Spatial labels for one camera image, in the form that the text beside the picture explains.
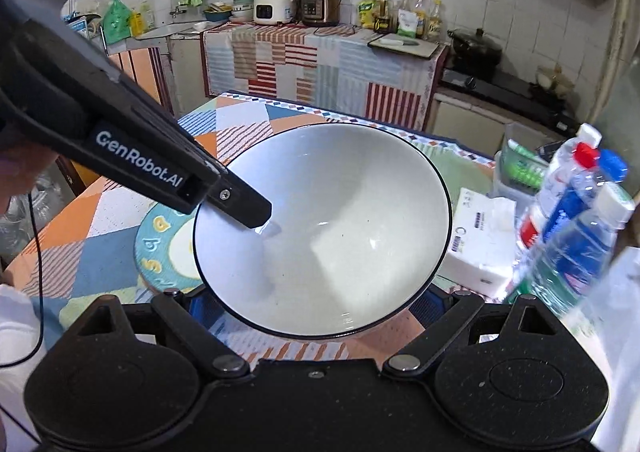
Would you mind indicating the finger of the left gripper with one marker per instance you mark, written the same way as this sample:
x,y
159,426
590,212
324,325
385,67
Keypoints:
x,y
231,195

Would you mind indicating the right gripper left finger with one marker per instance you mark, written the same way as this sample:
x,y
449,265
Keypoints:
x,y
186,320

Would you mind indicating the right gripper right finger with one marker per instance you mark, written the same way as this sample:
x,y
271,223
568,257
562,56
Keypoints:
x,y
425,349

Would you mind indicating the blue fried egg plate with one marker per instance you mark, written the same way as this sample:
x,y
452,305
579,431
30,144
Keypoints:
x,y
163,250

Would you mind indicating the white bowl dark rim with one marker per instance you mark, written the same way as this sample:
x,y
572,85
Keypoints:
x,y
360,223

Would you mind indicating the left hand purple nails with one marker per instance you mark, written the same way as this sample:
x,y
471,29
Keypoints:
x,y
20,166

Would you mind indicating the green plastic bag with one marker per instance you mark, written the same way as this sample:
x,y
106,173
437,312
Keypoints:
x,y
115,22

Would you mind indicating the wooden chair back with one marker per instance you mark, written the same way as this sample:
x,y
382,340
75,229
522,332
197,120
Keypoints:
x,y
150,68

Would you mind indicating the white tissue pack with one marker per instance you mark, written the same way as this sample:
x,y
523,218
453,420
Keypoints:
x,y
481,252

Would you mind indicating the colourful patchwork tablecloth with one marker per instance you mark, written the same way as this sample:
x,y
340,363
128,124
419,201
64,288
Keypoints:
x,y
110,240

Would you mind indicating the striped patchwork counter cloth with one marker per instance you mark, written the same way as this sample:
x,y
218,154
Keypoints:
x,y
338,69

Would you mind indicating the green label water bottle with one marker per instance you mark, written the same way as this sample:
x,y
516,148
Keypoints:
x,y
577,255

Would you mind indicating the white rice cooker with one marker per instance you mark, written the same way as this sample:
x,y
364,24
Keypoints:
x,y
274,12

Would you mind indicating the large clear rice jug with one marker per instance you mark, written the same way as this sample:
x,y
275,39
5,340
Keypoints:
x,y
606,324

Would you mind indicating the black pressure cooker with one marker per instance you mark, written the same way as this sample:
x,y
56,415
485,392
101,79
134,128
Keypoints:
x,y
320,13

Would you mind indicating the clear basket with items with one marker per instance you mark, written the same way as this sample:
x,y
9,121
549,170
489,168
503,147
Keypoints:
x,y
519,166

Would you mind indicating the blue label water bottle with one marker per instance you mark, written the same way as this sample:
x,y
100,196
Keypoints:
x,y
583,189

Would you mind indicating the cream base cabinet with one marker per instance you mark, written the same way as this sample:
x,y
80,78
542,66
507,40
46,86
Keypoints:
x,y
479,125

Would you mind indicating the yellow oil bottle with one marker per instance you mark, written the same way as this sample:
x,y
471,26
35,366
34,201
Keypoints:
x,y
385,17

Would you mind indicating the clear white cap bottle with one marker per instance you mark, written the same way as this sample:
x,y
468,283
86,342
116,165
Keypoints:
x,y
567,156

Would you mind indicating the red label water bottle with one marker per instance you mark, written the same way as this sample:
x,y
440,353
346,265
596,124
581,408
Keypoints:
x,y
538,213

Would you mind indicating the black pot on stove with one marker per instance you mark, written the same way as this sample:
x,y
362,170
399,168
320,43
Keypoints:
x,y
474,53

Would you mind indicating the black gas stove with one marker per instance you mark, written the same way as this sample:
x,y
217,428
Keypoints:
x,y
527,100

